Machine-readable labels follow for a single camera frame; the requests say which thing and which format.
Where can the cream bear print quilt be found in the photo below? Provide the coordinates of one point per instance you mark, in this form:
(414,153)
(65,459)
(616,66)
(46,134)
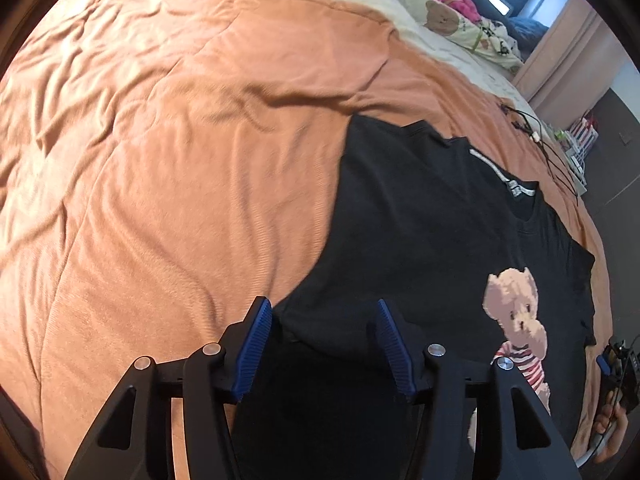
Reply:
(380,0)

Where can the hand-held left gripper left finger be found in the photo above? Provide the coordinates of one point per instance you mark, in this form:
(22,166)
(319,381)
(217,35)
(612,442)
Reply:
(252,355)

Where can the black bear print T-shirt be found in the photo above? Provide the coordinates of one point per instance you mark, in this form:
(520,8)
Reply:
(425,220)

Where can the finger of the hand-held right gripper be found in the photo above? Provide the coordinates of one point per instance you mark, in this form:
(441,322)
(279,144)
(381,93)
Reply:
(604,365)

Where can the person's right hand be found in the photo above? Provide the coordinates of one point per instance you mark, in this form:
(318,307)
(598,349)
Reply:
(612,435)

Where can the pink curtain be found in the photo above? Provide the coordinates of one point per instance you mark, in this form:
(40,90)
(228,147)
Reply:
(565,60)

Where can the white and red basket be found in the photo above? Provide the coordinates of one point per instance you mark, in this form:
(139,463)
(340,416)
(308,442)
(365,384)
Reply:
(585,132)

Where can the orange blanket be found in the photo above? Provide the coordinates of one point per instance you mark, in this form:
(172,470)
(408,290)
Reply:
(175,160)

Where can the grey blue pillow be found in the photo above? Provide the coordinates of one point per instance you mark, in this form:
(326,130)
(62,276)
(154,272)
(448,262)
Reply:
(530,35)

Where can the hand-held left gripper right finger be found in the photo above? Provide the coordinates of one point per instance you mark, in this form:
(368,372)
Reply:
(397,355)

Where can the white power strip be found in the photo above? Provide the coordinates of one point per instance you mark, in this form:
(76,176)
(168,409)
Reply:
(576,165)

